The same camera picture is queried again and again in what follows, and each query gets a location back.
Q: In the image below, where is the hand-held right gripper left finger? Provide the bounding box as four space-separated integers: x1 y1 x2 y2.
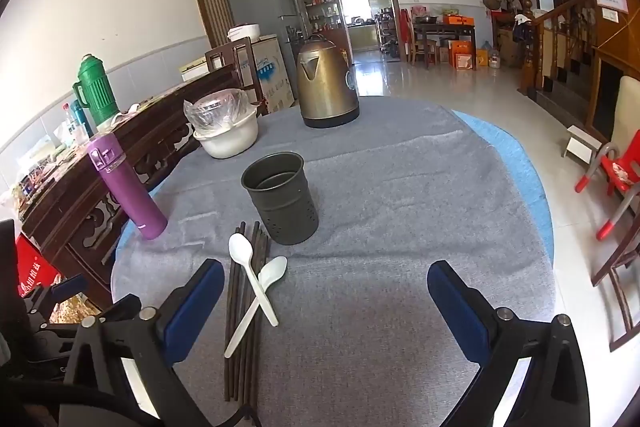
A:
62 258 226 427

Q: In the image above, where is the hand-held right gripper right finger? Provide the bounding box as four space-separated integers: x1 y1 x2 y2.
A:
426 260 599 427

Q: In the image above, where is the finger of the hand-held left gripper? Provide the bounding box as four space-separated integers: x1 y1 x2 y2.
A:
24 273 92 316
31 294 144 361

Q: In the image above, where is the bundle of dark chopsticks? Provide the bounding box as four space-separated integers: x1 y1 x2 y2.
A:
223 220 272 409

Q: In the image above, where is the white plastic spoon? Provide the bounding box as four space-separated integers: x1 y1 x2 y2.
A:
223 255 289 359
228 233 280 328

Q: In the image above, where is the dark perforated metal utensil holder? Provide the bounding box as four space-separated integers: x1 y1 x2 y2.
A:
241 151 320 246

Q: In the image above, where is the red carton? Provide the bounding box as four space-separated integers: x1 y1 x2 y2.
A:
14 234 64 301

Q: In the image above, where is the dark wooden sideboard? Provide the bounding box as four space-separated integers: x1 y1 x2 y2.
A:
19 63 251 310

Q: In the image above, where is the purple thermos bottle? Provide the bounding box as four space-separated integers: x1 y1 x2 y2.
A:
87 132 169 241

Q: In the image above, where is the blue tablecloth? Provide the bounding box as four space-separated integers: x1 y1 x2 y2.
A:
114 109 556 264

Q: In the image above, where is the clear bottle with red cap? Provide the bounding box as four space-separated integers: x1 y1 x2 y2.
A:
62 102 81 144

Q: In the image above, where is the white plastic basin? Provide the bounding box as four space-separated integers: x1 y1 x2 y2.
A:
192 104 260 160

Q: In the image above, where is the teal bottle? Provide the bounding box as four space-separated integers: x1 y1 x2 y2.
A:
70 99 96 140

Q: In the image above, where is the clear plastic bag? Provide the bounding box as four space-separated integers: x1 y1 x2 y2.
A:
183 89 259 132

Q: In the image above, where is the green thermos flask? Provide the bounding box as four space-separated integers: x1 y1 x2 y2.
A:
73 54 121 128

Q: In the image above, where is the white step stool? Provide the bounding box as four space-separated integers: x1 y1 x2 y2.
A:
562 125 609 166

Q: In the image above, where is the red child's chair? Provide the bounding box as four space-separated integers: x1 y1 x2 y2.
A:
574 144 640 242

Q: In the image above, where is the cream box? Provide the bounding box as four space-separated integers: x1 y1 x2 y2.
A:
179 56 211 81

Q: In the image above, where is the golden electric kettle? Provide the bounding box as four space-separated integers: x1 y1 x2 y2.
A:
296 34 361 130

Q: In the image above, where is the dark wooden chair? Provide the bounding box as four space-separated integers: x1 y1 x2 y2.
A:
204 36 269 116

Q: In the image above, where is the white rice cooker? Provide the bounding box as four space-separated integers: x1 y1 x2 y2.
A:
227 23 264 43

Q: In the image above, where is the wooden staircase railing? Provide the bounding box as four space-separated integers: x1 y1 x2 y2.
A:
517 0 602 96

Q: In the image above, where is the small wooden table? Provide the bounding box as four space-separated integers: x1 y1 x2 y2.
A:
410 21 477 70

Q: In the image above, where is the grey refrigerator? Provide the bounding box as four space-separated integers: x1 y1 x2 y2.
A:
227 0 307 74

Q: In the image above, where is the shelf of bottles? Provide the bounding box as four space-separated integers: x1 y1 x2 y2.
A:
294 0 352 54

